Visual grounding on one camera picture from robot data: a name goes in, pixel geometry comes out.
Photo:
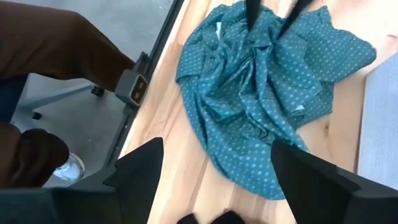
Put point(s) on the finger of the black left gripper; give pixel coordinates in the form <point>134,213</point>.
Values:
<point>295,15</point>
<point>252,14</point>

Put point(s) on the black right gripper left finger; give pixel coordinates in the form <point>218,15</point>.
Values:
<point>140,180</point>

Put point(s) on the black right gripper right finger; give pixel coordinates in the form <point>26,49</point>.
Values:
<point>308,193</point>

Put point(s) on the black printed garment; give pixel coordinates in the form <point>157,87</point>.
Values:
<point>227,218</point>

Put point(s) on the person's shoe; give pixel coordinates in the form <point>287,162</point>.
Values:
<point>70,169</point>

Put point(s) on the white perforated laundry basket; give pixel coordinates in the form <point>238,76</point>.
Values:
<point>379,124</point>

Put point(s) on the grey chair base with casters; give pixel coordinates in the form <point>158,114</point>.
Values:
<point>56,96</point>

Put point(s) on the grey table-level camera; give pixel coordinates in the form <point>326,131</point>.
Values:
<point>127,87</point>

